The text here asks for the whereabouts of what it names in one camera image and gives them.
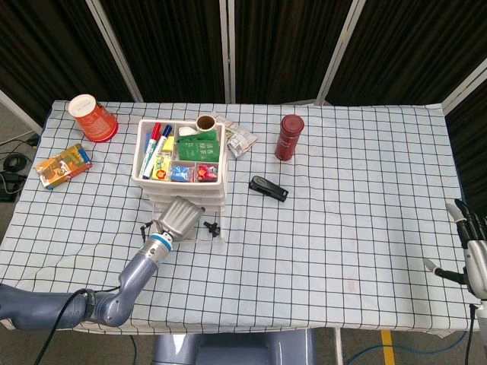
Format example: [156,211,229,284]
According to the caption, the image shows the clear printed plastic wrapper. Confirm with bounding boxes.
[215,111,247,132]

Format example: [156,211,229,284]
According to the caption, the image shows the black coiled floor cable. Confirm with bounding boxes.
[0,138,39,179]

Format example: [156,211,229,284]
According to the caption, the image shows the white plastic drawer organizer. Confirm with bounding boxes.
[131,118,231,214]

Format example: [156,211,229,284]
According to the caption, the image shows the green tea packet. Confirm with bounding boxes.
[177,129,221,161]

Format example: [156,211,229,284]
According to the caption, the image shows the silver snack packet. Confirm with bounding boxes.
[227,128,259,158]

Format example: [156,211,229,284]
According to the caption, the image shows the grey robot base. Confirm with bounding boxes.
[151,328,317,365]

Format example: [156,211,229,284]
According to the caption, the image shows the white metal table leg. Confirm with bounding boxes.
[333,328,344,365]

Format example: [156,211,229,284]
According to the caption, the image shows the orange paper cup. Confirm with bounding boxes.
[67,94,119,144]

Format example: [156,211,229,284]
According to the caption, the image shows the red small packet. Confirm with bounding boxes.
[196,163,218,183]

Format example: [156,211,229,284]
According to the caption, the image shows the yellow lion candy pack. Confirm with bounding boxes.
[151,154,172,182]

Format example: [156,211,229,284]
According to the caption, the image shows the black stapler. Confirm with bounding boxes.
[248,176,289,203]

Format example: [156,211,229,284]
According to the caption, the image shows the red thermos bottle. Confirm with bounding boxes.
[274,114,305,161]

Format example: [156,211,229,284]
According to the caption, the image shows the blue floor cable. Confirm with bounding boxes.
[352,334,467,362]

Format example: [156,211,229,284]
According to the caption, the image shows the checked white tablecloth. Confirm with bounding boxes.
[0,99,481,339]

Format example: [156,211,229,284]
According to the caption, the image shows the blue capped whiteboard marker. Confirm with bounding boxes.
[143,124,173,179]

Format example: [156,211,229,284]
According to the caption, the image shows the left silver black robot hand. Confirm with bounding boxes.
[140,196,206,241]

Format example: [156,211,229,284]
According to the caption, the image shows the blue small packet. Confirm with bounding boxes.
[170,162,193,183]

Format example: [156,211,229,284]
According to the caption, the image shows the black power adapter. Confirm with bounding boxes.
[0,170,26,202]

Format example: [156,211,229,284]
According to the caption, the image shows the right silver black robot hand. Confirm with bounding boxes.
[422,198,487,300]

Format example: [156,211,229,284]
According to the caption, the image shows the black folding screen partition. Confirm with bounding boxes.
[0,0,487,134]

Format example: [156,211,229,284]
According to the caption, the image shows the orange printed carton box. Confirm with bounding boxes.
[35,143,94,190]

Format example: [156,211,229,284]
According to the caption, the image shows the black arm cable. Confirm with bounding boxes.
[36,288,88,365]

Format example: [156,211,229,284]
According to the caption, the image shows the brown cardboard roll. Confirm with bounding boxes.
[196,114,218,132]

